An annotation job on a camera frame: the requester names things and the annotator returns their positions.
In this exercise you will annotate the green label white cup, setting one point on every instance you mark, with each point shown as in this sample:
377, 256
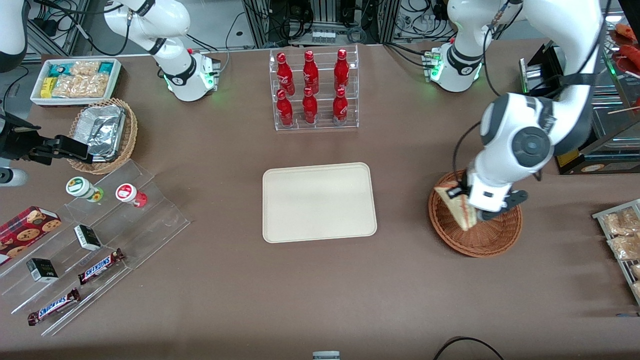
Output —
80, 187

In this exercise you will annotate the black food display case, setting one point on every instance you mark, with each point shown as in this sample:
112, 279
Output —
590, 162

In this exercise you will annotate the white power strip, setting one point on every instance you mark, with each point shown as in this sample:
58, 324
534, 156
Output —
323, 36

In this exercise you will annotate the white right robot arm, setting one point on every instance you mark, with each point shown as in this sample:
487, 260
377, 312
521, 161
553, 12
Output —
175, 30

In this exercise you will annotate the aluminium frame rack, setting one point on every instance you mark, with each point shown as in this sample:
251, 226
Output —
325, 15

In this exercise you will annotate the beige plastic tray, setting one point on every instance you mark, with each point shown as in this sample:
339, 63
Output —
319, 202

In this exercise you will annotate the large clear cracker bag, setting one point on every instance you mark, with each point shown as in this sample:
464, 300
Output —
82, 86

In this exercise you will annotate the white plastic snack bin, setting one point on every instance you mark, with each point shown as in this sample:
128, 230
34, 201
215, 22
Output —
36, 99

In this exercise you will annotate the triangular sandwich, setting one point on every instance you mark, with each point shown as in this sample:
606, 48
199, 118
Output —
460, 212

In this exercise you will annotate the small grey box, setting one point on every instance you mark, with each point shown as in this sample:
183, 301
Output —
326, 355

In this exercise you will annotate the teal snack packet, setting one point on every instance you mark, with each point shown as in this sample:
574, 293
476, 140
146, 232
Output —
58, 70
106, 67

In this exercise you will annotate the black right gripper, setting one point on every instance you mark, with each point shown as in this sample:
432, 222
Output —
15, 143

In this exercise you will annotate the light wicker basket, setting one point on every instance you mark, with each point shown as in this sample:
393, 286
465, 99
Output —
131, 130

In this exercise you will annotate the red cookie box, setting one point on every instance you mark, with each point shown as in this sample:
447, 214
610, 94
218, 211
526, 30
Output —
25, 232

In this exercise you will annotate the clear fried snack bag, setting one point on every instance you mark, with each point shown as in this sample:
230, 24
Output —
620, 222
625, 247
636, 271

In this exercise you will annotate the small clear cracker bag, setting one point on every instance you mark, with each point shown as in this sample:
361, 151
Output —
86, 67

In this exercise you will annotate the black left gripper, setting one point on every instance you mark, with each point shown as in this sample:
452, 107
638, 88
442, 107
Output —
463, 190

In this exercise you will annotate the red label white cup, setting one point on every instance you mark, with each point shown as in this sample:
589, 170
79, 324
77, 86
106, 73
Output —
127, 193

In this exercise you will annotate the snickers chocolate bar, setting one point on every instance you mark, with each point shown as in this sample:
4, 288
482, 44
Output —
54, 306
100, 266

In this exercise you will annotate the yellow snack packet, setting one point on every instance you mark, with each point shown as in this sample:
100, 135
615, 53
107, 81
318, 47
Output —
47, 87

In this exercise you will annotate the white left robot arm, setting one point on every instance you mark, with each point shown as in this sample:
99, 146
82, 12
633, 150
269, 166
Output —
505, 125

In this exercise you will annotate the clear acrylic stepped stand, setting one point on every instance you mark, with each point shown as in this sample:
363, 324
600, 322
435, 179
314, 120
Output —
150, 225

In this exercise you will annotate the brown wicker basket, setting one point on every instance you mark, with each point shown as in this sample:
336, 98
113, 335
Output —
480, 242

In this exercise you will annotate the clear acrylic bottle rack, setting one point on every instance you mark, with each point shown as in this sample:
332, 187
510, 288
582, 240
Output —
320, 127

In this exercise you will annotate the red cola bottle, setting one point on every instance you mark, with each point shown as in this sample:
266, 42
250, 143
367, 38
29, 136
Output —
285, 75
341, 70
340, 107
310, 72
285, 110
310, 107

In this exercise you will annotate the small black box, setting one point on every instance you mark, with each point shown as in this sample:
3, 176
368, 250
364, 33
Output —
88, 237
42, 270

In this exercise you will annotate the silver foil container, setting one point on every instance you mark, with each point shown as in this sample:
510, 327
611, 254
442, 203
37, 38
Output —
102, 130

